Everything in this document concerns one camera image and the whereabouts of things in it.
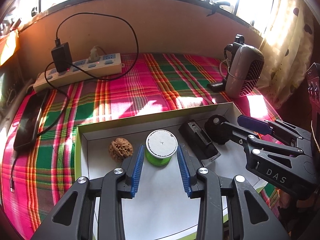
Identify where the beige power strip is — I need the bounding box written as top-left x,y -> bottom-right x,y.
33,53 -> 124,93

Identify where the plaid bed cloth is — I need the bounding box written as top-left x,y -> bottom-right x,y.
0,52 -> 283,240

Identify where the black charger adapter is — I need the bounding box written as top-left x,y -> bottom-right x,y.
51,38 -> 73,73

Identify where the green cardboard box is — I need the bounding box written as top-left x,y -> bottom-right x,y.
74,101 -> 268,240

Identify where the black round disc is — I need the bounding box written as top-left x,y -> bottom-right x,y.
204,115 -> 232,145

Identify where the black clear bike light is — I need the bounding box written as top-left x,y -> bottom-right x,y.
178,120 -> 221,167

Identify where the black smartphone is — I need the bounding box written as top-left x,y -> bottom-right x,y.
14,89 -> 50,152

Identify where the cream dotted curtain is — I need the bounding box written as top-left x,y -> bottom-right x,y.
257,0 -> 314,109

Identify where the orange shelf tray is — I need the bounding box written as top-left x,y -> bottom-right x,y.
0,30 -> 20,66

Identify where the white plug on strip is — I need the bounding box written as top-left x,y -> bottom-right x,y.
88,46 -> 100,63

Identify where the black charger cable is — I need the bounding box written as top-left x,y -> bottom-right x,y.
9,12 -> 139,193

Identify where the grey portable heater fan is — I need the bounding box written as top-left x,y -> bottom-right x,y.
225,34 -> 264,98

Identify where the brown walnut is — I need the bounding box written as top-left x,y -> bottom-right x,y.
108,138 -> 133,163

